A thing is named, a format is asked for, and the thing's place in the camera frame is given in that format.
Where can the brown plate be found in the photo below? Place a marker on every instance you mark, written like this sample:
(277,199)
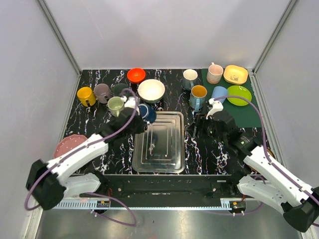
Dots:
(270,152)

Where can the mauve grey mug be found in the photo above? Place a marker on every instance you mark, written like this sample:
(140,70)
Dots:
(102,93)

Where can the dark green mat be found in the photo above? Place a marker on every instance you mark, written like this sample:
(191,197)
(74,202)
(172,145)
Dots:
(245,116)

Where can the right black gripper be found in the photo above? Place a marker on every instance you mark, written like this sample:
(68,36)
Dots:
(199,124)

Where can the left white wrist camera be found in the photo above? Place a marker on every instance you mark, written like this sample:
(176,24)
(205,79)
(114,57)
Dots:
(130,102)

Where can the yellow square bowl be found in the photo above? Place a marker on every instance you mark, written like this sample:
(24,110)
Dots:
(235,75)

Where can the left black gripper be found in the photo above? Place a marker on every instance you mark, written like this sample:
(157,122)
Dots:
(140,122)

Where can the orange bowl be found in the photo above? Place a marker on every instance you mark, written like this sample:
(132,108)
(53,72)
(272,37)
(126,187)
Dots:
(136,75)

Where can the dark blue mug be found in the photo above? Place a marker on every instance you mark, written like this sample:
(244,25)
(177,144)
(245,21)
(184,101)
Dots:
(147,113)

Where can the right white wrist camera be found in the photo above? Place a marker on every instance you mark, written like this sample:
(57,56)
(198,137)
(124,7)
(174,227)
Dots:
(216,106)

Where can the pink cup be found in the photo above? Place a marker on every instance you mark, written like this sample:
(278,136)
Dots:
(214,73)

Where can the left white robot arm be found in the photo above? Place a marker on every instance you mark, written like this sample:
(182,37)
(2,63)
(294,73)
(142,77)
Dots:
(49,182)

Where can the yellow mug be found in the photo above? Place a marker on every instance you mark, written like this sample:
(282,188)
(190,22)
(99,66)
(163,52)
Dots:
(86,96)

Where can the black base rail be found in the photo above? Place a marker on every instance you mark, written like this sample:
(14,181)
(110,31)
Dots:
(168,191)

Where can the light green mug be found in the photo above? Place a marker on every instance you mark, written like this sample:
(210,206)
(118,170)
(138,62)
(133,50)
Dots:
(115,105)

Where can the pink dotted plate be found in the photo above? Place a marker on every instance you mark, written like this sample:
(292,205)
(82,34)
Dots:
(68,144)

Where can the lime green plate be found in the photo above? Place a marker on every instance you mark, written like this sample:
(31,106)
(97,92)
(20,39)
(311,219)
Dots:
(239,91)

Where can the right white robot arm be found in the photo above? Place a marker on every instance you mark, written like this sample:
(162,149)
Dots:
(296,200)

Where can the white green bowl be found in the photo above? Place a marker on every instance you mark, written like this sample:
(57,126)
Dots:
(151,90)

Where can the silver metal tray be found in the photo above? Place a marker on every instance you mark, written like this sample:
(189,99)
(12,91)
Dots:
(161,148)

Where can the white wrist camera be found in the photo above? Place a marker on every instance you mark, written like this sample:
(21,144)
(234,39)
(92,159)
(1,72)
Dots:
(130,102)
(216,106)

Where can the grey blue faceted mug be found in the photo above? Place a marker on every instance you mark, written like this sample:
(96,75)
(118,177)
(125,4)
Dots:
(190,79)

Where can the blue butterfly mug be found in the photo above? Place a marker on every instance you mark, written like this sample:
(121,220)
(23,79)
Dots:
(197,97)

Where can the dark green mug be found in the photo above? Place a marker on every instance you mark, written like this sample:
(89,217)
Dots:
(117,90)

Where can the light blue plastic cup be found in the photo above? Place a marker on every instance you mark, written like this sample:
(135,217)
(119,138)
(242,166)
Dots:
(219,91)

